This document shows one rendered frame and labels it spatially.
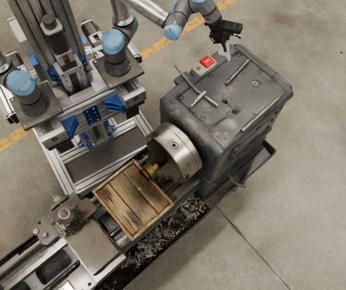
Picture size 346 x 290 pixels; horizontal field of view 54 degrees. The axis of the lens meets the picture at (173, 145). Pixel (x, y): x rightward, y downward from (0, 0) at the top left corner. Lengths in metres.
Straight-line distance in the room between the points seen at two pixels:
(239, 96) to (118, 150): 1.31
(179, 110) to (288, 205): 1.57
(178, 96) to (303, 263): 1.74
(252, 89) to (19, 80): 1.15
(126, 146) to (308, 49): 2.16
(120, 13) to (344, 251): 2.38
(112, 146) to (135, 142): 0.19
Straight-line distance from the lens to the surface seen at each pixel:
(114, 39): 1.82
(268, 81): 1.88
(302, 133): 3.28
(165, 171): 1.72
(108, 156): 2.77
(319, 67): 3.76
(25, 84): 1.76
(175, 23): 1.53
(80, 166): 2.78
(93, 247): 1.81
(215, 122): 1.68
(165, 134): 1.67
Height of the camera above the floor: 2.72
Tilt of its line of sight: 65 degrees down
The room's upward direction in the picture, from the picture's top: 2 degrees clockwise
